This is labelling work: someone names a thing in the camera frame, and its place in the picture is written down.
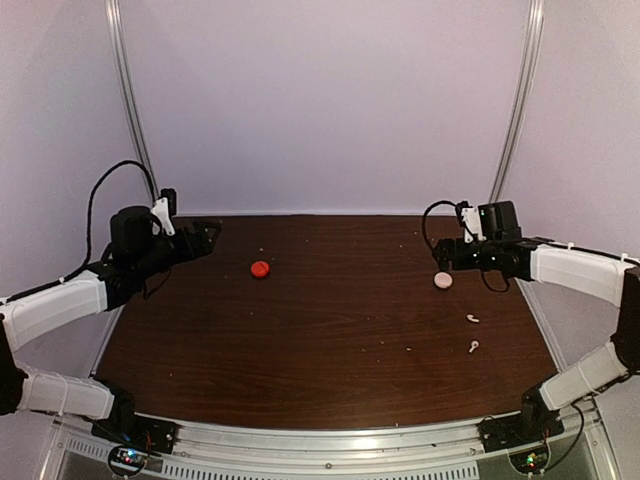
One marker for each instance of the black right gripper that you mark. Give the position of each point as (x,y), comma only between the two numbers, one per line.
(445,245)

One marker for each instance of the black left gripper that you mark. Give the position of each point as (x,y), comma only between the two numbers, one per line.
(203,247)

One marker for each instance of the white oval charging case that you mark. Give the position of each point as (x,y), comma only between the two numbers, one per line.
(443,280)

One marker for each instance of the red round earbud charging case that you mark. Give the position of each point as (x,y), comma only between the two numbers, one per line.
(260,269)

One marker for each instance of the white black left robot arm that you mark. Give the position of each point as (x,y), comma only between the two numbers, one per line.
(144,243)

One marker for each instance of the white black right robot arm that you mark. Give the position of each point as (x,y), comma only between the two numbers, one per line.
(492,240)

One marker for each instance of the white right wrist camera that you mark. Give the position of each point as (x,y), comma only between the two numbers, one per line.
(469,218)

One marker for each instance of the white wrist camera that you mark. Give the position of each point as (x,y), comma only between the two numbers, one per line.
(469,218)
(163,210)

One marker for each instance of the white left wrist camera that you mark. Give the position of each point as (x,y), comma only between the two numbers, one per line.
(163,210)

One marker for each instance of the right aluminium frame post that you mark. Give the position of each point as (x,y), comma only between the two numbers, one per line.
(529,58)

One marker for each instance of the aluminium frame post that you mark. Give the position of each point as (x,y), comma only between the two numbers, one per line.
(113,10)
(529,58)

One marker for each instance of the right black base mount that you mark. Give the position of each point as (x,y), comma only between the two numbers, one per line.
(533,423)

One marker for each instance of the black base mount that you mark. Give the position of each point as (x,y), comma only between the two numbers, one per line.
(533,423)
(125,426)

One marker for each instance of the aluminium front rail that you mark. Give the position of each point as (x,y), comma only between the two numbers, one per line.
(451,450)

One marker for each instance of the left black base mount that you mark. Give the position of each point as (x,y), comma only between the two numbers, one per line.
(125,426)

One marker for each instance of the left aluminium frame post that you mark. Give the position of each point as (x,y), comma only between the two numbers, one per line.
(113,10)

